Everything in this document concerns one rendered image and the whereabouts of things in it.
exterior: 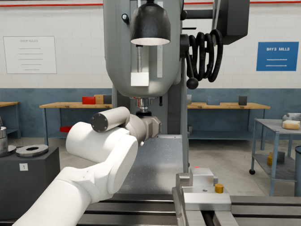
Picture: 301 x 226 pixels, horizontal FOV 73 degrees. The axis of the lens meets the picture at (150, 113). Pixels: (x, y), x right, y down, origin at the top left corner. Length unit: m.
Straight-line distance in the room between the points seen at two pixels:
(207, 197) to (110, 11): 0.53
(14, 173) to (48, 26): 4.94
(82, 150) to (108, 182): 0.09
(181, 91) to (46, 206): 0.77
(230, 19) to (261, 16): 4.62
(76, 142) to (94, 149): 0.04
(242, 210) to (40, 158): 0.65
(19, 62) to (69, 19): 1.54
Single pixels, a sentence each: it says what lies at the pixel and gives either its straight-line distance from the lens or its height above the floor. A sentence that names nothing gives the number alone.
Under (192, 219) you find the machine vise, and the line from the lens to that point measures 0.59.
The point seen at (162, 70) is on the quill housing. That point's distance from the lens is 0.50.
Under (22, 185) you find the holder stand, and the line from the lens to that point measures 0.75.
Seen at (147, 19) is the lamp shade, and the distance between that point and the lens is 0.36.
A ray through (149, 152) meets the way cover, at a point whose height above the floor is 1.02.
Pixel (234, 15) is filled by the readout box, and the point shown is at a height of 1.58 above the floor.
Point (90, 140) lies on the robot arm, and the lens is 0.38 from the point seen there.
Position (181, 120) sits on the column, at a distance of 0.99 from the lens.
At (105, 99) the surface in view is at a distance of 4.42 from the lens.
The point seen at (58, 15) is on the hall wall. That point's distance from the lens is 5.48.
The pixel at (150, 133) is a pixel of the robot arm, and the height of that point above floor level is 1.22.
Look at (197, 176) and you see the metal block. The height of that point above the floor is 1.08.
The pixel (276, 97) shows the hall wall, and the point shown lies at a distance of 5.51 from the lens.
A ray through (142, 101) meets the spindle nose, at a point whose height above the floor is 1.30.
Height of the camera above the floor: 1.35
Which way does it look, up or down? 9 degrees down
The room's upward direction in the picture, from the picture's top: straight up
